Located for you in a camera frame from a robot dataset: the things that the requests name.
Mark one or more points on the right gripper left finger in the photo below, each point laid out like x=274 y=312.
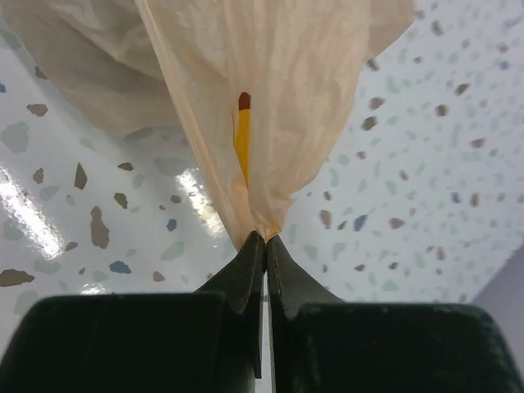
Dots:
x=205 y=341

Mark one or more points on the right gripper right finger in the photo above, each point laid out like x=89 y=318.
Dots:
x=321 y=343

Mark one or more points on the orange plastic bag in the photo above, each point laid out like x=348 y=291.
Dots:
x=262 y=89

